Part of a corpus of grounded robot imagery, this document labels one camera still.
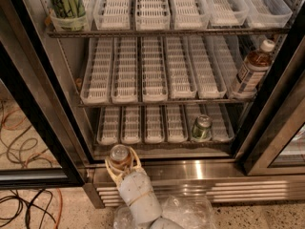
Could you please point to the top shelf tray six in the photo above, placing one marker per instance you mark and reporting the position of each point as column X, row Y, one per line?
column 268, row 13

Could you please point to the top shelf tray five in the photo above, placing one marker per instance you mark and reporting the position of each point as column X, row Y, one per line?
column 227, row 13

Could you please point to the shelf tray six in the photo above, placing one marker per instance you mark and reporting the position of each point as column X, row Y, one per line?
column 221, row 129
column 268, row 13
column 225, row 49

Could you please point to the green drink bottle top shelf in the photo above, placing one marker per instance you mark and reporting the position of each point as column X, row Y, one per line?
column 68, row 9

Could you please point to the middle shelf tray six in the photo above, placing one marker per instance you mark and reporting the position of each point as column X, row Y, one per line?
column 225, row 49

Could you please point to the bottom shelf tray four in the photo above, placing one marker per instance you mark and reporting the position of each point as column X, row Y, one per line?
column 176, row 127

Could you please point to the middle shelf tray three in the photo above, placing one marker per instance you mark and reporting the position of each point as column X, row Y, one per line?
column 154, row 82

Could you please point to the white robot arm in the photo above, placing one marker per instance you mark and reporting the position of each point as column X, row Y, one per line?
column 135, row 188

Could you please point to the middle shelf tray four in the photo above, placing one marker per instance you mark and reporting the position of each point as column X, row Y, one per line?
column 179, row 69

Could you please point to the top shelf tray two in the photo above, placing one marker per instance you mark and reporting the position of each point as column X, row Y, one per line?
column 112, row 14

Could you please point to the clear plastic container on floor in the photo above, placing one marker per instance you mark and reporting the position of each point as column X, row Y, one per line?
column 178, row 213

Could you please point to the bottom shelf tray two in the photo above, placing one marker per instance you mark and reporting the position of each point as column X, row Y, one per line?
column 130, row 125

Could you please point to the open glass fridge door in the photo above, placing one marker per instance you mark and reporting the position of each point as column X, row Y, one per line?
column 35, row 70

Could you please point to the shelf tray four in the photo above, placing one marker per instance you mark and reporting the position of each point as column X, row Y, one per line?
column 190, row 14
column 179, row 69
column 176, row 127

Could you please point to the right glass fridge door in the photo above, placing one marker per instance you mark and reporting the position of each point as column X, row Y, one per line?
column 278, row 111

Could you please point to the shelf tray five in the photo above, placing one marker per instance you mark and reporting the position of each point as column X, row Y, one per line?
column 210, row 83
column 227, row 13
column 192, row 112

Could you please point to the shelf tray two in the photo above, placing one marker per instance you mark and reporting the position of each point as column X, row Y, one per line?
column 125, row 70
column 130, row 125
column 112, row 14

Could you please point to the bottom shelf tray five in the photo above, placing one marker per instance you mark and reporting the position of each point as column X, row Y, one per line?
column 192, row 112

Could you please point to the top shelf tray one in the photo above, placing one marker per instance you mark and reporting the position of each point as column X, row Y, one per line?
column 83, row 23

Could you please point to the top shelf tray three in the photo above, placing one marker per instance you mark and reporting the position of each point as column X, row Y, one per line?
column 152, row 15

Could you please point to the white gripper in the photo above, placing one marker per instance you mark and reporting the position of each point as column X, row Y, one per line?
column 132, row 185

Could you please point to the orange soda can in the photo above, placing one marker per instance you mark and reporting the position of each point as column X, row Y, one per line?
column 120, row 157

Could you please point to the brown tea bottle white cap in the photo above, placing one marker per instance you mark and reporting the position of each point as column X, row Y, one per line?
column 253, row 68

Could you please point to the steel fridge base grille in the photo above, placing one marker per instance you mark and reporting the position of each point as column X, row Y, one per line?
column 220, row 181

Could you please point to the bottom shelf tray one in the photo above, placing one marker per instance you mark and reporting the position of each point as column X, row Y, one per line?
column 108, row 126

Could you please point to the middle shelf tray one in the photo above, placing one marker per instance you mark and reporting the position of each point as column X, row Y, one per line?
column 97, row 78

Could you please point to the middle shelf tray two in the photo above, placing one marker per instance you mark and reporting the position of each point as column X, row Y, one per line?
column 125, row 70

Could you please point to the green soda can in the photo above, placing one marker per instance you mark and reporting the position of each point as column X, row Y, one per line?
column 201, row 130

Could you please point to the middle shelf tray five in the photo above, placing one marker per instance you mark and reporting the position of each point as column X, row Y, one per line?
column 210, row 83

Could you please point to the shelf tray one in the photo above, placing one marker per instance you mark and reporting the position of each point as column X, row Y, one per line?
column 83, row 23
column 108, row 126
column 97, row 78

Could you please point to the bottom shelf tray three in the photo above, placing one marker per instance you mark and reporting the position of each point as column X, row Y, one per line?
column 154, row 132

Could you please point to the shelf tray three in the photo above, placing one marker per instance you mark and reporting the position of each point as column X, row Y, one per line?
column 152, row 15
column 154, row 132
column 154, row 82

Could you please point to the top shelf tray four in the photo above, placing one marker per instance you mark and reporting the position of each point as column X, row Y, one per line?
column 190, row 14

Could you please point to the bottom shelf tray six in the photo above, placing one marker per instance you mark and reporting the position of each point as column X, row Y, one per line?
column 221, row 129

